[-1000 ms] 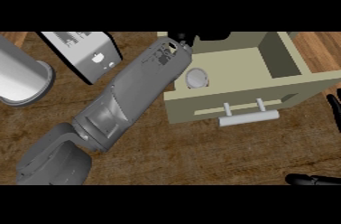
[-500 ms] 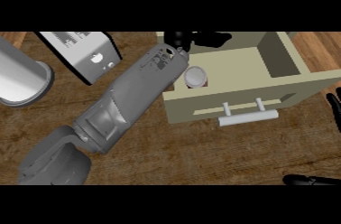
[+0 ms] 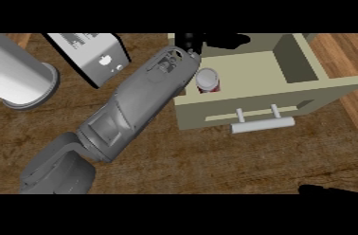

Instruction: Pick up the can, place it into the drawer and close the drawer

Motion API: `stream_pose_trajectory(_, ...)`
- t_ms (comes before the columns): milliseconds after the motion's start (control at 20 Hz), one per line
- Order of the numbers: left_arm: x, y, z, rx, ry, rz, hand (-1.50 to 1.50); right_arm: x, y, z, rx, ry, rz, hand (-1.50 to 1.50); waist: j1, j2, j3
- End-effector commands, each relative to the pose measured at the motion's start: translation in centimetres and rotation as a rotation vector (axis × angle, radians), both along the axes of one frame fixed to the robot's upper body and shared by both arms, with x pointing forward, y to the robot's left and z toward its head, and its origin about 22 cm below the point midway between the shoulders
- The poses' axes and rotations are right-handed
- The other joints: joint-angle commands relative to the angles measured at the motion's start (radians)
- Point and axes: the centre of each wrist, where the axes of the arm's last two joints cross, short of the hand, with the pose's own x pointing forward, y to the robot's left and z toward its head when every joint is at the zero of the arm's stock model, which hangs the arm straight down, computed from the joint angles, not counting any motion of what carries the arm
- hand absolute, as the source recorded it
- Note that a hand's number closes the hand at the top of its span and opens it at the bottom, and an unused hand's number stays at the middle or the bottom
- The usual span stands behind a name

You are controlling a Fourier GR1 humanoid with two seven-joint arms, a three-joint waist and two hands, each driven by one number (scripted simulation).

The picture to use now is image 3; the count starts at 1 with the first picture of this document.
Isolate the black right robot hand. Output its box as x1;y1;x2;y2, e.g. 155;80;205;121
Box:
298;184;358;194

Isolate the white drawer handle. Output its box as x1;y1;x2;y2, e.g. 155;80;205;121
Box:
230;103;297;135

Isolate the white box appliance black-edged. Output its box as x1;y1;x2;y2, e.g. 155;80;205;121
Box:
42;33;133;90

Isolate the grey cylindrical appliance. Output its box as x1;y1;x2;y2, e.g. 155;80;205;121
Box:
0;34;62;111

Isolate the beige drawer front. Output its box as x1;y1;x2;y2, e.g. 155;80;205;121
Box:
174;82;358;131

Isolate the red and white can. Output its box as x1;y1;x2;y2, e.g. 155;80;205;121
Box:
195;67;222;95

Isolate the beige open drawer box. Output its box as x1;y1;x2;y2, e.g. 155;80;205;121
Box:
167;33;358;104

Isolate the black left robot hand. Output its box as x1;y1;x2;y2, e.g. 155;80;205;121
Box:
176;33;253;55

